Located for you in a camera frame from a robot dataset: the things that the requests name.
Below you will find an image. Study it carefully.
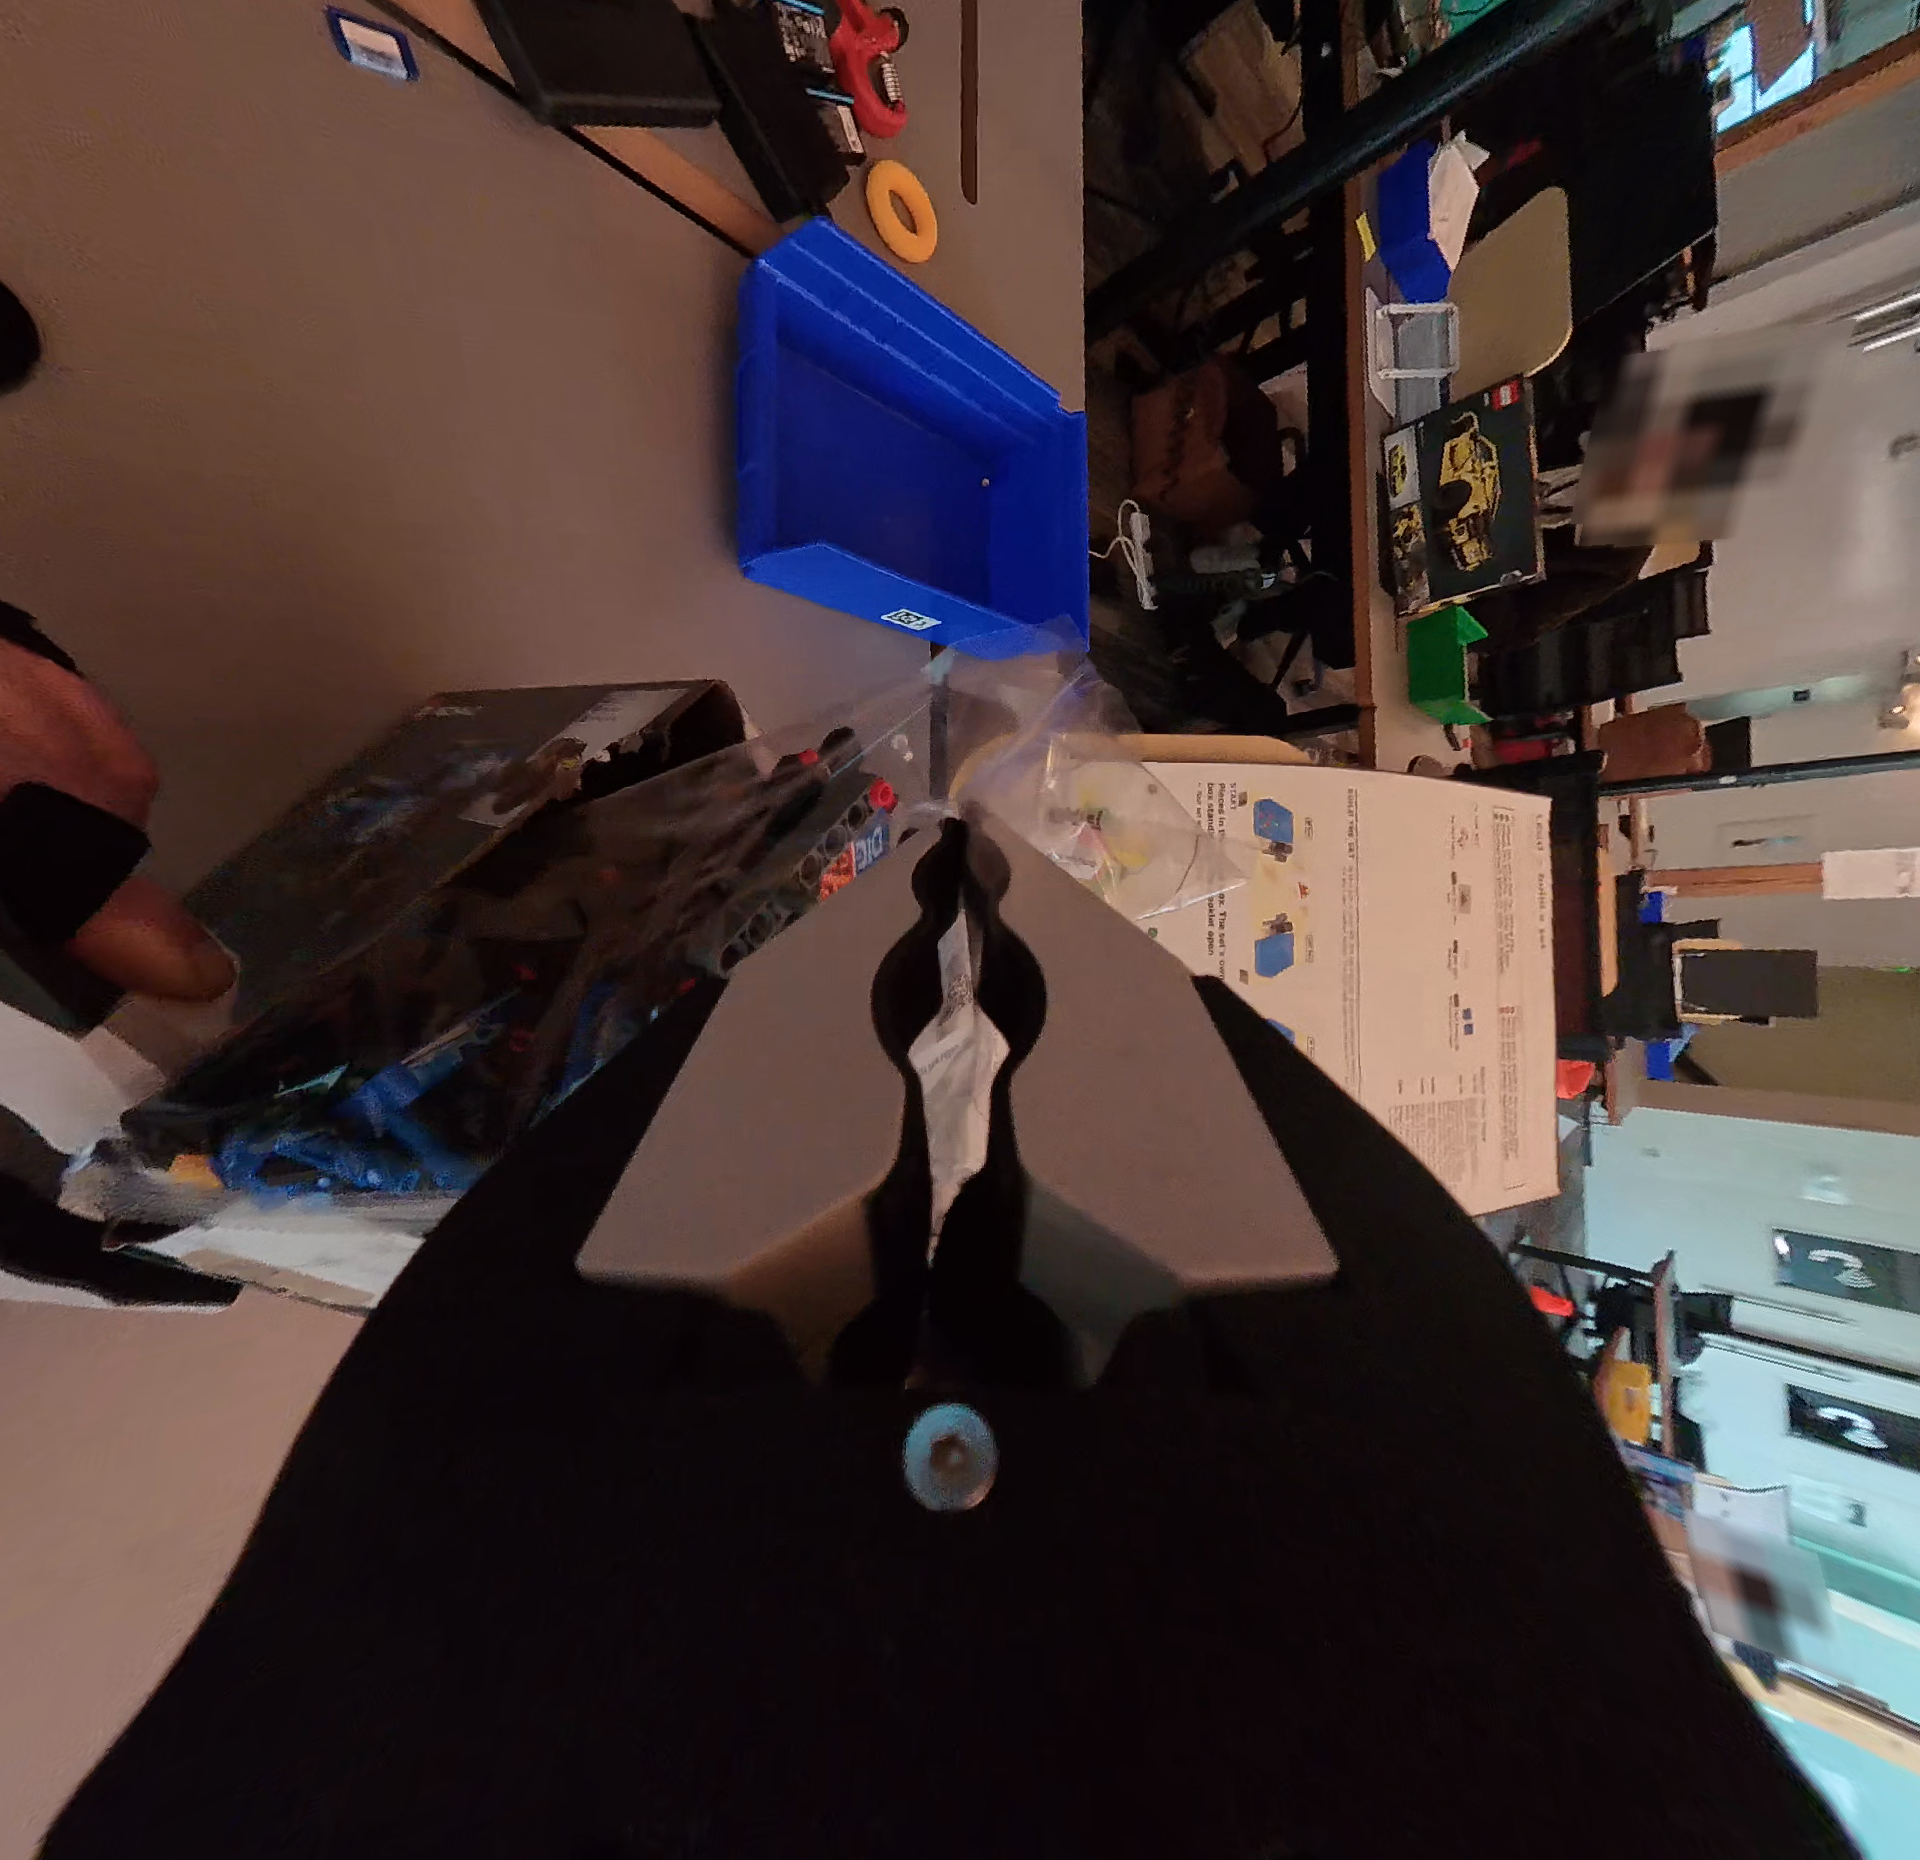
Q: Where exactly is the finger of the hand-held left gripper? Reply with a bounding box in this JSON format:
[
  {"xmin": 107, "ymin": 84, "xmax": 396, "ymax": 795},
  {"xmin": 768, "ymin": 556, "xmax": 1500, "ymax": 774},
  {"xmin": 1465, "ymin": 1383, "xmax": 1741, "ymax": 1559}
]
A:
[{"xmin": 0, "ymin": 991, "xmax": 159, "ymax": 1158}]

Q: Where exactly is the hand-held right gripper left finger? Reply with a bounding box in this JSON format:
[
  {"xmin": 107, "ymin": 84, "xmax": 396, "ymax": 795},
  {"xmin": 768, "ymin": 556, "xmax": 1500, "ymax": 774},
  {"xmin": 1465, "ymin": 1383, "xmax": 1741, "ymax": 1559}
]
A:
[{"xmin": 574, "ymin": 817, "xmax": 966, "ymax": 1391}]

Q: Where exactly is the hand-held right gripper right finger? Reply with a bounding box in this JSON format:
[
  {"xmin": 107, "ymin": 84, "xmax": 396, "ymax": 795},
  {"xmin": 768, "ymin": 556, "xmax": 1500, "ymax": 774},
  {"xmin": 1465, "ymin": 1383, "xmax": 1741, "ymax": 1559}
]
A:
[{"xmin": 932, "ymin": 817, "xmax": 1339, "ymax": 1391}]

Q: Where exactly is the clear bag of toy bricks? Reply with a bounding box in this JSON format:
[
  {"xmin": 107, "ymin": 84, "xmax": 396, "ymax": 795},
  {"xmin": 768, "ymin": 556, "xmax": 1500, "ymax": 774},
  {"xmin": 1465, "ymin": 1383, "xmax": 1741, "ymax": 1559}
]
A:
[{"xmin": 60, "ymin": 615, "xmax": 1210, "ymax": 1254}]

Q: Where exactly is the black toy set box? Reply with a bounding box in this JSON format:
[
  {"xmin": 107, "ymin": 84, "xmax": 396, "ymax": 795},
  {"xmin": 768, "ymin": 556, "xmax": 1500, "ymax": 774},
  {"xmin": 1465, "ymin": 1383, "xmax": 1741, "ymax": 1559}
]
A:
[{"xmin": 103, "ymin": 679, "xmax": 751, "ymax": 1314}]

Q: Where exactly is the grey desk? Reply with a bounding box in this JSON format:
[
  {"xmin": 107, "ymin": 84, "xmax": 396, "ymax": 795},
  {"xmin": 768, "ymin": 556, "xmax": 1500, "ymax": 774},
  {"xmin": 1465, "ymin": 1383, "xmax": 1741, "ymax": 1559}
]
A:
[
  {"xmin": 292, "ymin": 0, "xmax": 1089, "ymax": 392},
  {"xmin": 0, "ymin": 0, "xmax": 1091, "ymax": 1860}
]

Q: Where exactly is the person's left hand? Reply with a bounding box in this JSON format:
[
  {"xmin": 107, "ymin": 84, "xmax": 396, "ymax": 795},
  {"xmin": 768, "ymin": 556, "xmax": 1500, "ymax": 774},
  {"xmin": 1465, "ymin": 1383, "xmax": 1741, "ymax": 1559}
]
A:
[{"xmin": 0, "ymin": 630, "xmax": 242, "ymax": 1008}]

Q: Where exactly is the green bin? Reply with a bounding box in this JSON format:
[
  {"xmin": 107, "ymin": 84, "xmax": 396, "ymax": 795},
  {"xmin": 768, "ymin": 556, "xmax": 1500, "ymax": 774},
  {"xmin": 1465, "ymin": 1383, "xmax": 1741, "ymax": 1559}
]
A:
[{"xmin": 1403, "ymin": 602, "xmax": 1492, "ymax": 727}]

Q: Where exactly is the blue bin with white label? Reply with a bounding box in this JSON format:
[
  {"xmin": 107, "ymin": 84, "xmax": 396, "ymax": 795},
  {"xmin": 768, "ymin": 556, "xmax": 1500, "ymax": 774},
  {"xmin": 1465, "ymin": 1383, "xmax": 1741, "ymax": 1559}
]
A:
[{"xmin": 732, "ymin": 215, "xmax": 1091, "ymax": 662}]

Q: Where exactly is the black box yellow vehicle print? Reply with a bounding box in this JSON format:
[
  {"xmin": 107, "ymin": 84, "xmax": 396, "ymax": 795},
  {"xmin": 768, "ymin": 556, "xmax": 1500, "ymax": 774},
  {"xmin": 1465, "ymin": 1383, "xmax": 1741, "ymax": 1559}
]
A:
[{"xmin": 1375, "ymin": 375, "xmax": 1548, "ymax": 620}]

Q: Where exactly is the small blue framed tag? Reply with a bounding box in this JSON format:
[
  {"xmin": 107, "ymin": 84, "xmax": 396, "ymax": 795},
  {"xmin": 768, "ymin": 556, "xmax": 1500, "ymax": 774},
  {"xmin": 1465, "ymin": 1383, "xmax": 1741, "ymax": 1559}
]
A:
[{"xmin": 324, "ymin": 7, "xmax": 420, "ymax": 87}]

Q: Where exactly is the flat black box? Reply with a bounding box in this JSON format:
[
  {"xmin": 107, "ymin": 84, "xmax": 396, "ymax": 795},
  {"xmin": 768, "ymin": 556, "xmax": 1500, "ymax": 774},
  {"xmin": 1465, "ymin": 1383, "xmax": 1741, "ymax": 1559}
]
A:
[{"xmin": 474, "ymin": 0, "xmax": 725, "ymax": 133}]

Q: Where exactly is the black electronic device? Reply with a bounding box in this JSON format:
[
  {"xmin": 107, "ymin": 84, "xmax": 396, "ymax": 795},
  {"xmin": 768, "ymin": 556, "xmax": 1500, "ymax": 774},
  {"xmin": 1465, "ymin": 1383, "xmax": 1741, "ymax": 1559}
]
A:
[{"xmin": 692, "ymin": 0, "xmax": 870, "ymax": 223}]

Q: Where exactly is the red tool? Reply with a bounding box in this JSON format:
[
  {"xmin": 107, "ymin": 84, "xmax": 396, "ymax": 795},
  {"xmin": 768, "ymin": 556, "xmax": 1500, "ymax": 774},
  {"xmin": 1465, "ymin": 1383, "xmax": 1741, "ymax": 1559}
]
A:
[{"xmin": 791, "ymin": 0, "xmax": 913, "ymax": 142}]

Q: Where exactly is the yellow ring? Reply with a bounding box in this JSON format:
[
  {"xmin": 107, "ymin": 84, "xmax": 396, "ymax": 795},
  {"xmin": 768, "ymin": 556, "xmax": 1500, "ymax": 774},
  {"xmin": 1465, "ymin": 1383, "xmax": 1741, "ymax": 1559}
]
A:
[{"xmin": 863, "ymin": 159, "xmax": 941, "ymax": 267}]

